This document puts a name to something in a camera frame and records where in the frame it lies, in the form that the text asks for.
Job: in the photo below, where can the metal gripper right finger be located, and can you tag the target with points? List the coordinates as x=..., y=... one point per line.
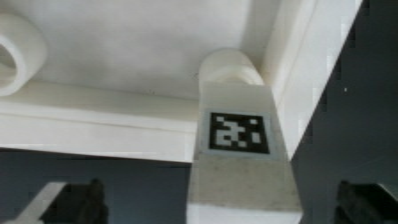
x=367, y=203

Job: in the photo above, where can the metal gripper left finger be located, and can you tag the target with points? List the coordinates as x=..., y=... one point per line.
x=67, y=204

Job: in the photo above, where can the white leg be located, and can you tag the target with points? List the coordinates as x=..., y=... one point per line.
x=243, y=189

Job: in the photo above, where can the white square tabletop part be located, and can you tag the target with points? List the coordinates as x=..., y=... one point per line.
x=109, y=102

